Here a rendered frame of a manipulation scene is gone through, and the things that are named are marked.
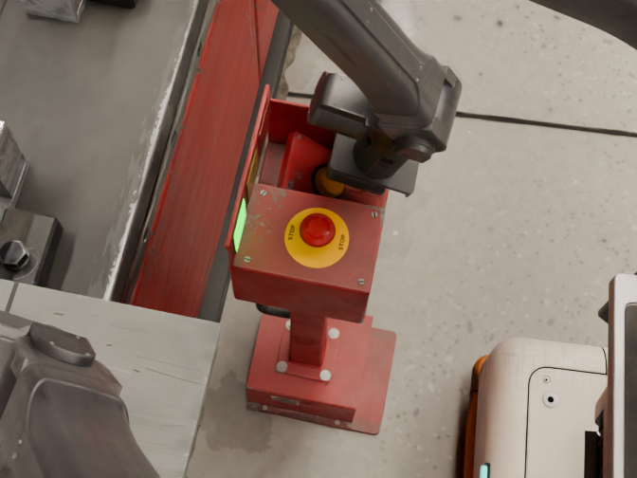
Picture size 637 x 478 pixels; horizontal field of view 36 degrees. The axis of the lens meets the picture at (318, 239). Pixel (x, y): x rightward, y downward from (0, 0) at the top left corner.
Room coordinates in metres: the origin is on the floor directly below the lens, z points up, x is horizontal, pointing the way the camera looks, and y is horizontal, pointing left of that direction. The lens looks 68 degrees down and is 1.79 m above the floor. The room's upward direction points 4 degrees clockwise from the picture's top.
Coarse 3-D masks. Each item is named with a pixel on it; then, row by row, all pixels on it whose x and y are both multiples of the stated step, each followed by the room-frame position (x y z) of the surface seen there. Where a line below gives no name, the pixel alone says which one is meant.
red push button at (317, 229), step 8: (312, 216) 0.42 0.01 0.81; (320, 216) 0.42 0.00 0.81; (304, 224) 0.41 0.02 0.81; (312, 224) 0.41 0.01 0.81; (320, 224) 0.41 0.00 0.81; (328, 224) 0.41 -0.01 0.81; (304, 232) 0.40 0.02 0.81; (312, 232) 0.40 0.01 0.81; (320, 232) 0.40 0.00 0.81; (328, 232) 0.40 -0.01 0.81; (304, 240) 0.39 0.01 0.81; (312, 240) 0.39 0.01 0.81; (320, 240) 0.39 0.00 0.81; (328, 240) 0.39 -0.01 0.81
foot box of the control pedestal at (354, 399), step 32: (256, 352) 0.44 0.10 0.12; (352, 352) 0.45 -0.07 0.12; (384, 352) 0.49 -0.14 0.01; (256, 384) 0.38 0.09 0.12; (288, 384) 0.39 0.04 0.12; (320, 384) 0.39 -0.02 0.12; (352, 384) 0.40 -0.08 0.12; (384, 384) 0.43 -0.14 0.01; (288, 416) 0.35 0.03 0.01; (320, 416) 0.36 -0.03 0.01; (352, 416) 0.35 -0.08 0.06
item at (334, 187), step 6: (324, 168) 0.51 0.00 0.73; (318, 174) 0.50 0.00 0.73; (324, 174) 0.50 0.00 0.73; (318, 180) 0.49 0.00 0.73; (324, 180) 0.50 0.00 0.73; (330, 180) 0.50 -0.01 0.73; (318, 186) 0.49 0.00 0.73; (324, 186) 0.49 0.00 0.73; (330, 186) 0.49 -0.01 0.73; (336, 186) 0.49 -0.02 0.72; (342, 186) 0.50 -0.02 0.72; (324, 192) 0.48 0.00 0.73; (330, 192) 0.48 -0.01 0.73; (336, 192) 0.49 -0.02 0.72
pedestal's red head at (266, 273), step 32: (256, 128) 0.50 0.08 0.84; (288, 128) 0.55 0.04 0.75; (320, 128) 0.55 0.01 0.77; (288, 160) 0.51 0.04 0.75; (320, 160) 0.53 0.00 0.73; (256, 192) 0.45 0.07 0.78; (288, 192) 0.46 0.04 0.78; (256, 224) 0.41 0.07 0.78; (352, 224) 0.42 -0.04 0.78; (256, 256) 0.38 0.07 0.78; (288, 256) 0.38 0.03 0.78; (352, 256) 0.38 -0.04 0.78; (256, 288) 0.36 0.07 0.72; (288, 288) 0.35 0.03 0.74; (320, 288) 0.35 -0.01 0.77; (352, 288) 0.35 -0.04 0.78; (352, 320) 0.34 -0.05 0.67
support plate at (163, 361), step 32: (0, 288) 0.25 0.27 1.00; (32, 288) 0.25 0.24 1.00; (32, 320) 0.22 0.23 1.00; (64, 320) 0.23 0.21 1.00; (96, 320) 0.23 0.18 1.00; (128, 320) 0.23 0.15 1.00; (160, 320) 0.23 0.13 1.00; (192, 320) 0.23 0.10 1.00; (96, 352) 0.20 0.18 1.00; (128, 352) 0.20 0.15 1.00; (160, 352) 0.20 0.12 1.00; (192, 352) 0.21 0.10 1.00; (128, 384) 0.17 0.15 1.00; (160, 384) 0.18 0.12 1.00; (192, 384) 0.18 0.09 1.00; (160, 416) 0.15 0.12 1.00; (192, 416) 0.15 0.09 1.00; (160, 448) 0.13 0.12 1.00
